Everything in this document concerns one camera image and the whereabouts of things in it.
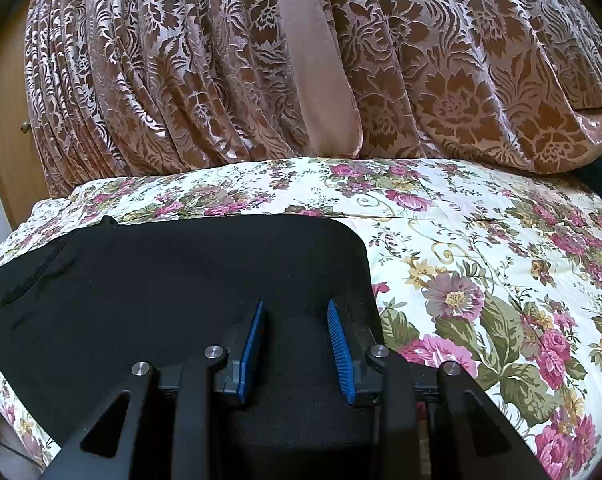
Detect brown floral curtain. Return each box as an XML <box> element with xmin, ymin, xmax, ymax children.
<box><xmin>25</xmin><ymin>0</ymin><xmax>602</xmax><ymax>197</ymax></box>

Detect wooden cabinet door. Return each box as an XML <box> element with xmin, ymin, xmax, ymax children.
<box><xmin>0</xmin><ymin>2</ymin><xmax>49</xmax><ymax>228</ymax></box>

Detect floral bedspread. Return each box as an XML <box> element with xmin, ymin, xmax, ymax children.
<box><xmin>0</xmin><ymin>158</ymin><xmax>602</xmax><ymax>479</ymax></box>

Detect black embroidered pants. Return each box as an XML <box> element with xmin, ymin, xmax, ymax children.
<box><xmin>0</xmin><ymin>216</ymin><xmax>380</xmax><ymax>448</ymax></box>

